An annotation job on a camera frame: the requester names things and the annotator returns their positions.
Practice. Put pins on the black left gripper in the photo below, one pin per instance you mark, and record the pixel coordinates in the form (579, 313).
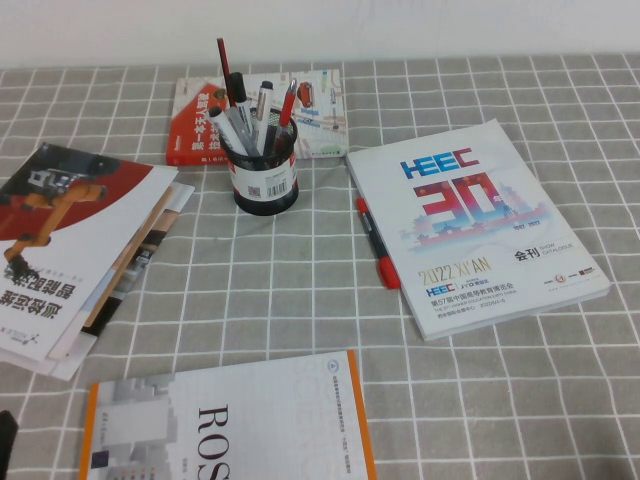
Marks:
(7, 435)

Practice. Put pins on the black mesh pen holder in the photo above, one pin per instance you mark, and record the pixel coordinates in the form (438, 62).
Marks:
(265, 200)

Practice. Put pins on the red pen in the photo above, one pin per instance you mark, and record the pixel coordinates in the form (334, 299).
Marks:
(287, 107)

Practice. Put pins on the white paper sheet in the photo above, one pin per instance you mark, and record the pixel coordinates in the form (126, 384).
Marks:
(60, 369)

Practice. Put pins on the red white robot brochure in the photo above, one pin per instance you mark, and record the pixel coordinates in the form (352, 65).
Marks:
(75, 225)

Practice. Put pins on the brochure with tan stripe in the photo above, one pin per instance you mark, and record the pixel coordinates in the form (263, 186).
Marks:
(150, 235)

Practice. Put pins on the white ROS book orange edge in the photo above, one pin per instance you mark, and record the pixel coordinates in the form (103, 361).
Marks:
(280, 425)

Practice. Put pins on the red book with map cover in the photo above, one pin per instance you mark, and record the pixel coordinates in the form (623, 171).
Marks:
(190, 135)

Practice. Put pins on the white marker small black cap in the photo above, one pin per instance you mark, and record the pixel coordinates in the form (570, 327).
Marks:
(222, 127)

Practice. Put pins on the red and black marker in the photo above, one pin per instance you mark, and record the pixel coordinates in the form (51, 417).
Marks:
(389, 275)

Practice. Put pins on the white marker tall black cap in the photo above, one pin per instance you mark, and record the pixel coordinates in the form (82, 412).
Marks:
(236, 87)

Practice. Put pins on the dark red pencil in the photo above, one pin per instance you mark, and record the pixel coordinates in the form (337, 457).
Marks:
(224, 60)

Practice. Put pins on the white HEEC catalogue book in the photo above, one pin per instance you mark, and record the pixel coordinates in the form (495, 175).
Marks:
(500, 280)

